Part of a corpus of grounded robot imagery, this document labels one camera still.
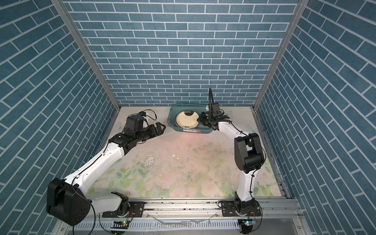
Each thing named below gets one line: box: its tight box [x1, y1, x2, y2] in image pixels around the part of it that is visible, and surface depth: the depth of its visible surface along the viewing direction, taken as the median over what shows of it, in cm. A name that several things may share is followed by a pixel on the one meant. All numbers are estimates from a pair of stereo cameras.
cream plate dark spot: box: [174, 109, 200, 129], surface depth 98 cm
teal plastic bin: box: [167, 102, 214, 134], surface depth 101 cm
